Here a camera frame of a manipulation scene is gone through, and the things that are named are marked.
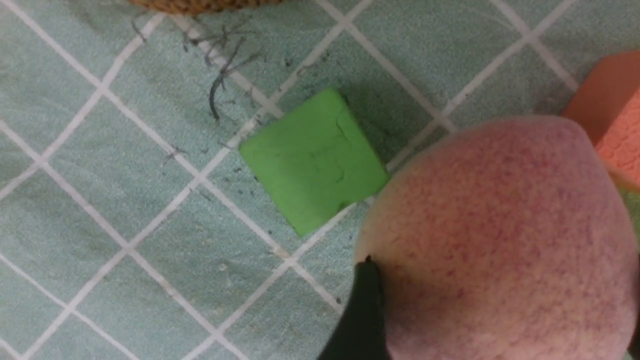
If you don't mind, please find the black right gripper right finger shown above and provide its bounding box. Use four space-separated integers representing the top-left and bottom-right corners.
627 320 640 360

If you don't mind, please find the pink peach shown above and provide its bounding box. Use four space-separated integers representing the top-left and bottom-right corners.
355 116 639 360

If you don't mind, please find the green foam cube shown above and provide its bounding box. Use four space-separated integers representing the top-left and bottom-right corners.
238 88 390 237

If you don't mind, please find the green checkered tablecloth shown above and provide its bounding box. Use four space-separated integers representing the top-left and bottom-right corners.
1 0 640 360

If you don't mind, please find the orange foam cube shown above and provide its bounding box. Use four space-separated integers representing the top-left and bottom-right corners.
561 50 640 194

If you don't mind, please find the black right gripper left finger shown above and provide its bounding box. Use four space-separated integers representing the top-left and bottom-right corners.
318 256 391 360

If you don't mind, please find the woven wicker basket green lining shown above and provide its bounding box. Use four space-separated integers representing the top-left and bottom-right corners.
129 0 283 16

